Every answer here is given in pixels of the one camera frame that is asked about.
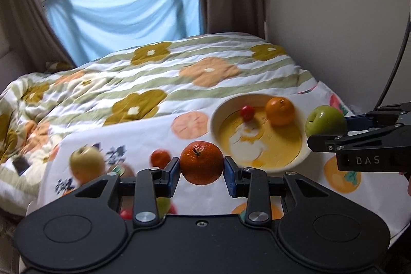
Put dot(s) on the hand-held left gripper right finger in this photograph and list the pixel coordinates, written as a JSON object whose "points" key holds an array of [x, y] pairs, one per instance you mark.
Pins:
{"points": [[230, 177]]}

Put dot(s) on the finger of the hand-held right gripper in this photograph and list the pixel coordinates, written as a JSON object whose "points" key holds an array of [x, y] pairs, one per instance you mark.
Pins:
{"points": [[321, 143], [354, 123]]}

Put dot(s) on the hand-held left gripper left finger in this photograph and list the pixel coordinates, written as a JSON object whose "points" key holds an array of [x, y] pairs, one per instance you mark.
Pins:
{"points": [[173, 176]]}

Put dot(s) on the small tangerine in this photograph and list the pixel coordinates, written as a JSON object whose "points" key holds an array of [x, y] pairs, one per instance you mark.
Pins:
{"points": [[160, 159]]}

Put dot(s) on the green apple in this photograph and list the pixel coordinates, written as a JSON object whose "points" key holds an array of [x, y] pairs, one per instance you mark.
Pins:
{"points": [[163, 206], [324, 121]]}

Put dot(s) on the large orange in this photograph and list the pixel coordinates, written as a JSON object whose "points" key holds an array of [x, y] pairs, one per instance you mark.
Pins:
{"points": [[280, 111], [201, 162]]}

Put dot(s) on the cream ceramic bowl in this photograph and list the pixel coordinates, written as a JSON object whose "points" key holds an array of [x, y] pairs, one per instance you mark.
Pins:
{"points": [[273, 145]]}

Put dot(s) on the brown kiwi with green sticker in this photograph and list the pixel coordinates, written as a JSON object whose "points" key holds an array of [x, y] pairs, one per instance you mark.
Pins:
{"points": [[123, 170]]}

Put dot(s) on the small red tomato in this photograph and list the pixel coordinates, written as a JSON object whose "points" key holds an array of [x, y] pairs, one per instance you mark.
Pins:
{"points": [[126, 214]]}

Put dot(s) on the yellow apple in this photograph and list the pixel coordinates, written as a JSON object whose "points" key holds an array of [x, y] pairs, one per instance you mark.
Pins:
{"points": [[87, 165]]}

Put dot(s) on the white fruit-print cloth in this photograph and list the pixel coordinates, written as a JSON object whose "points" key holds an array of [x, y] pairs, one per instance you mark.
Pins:
{"points": [[144, 132]]}

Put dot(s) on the red cherry tomato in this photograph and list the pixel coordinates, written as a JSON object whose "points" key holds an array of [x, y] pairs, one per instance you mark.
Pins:
{"points": [[247, 113]]}

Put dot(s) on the striped floral blanket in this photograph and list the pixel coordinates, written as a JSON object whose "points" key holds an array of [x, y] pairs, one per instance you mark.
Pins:
{"points": [[192, 91]]}

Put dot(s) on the dark phone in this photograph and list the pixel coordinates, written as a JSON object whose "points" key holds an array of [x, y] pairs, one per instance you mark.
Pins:
{"points": [[21, 165]]}

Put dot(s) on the light blue cloth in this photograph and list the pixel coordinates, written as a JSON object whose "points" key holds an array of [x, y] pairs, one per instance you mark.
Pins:
{"points": [[128, 17]]}

